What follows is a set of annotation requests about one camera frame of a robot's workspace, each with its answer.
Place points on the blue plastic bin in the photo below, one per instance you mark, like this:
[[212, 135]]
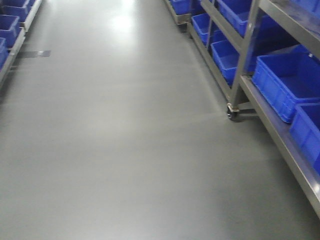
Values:
[[286, 80], [305, 130], [226, 58]]

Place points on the steel flow rack right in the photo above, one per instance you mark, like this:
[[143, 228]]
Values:
[[256, 28]]

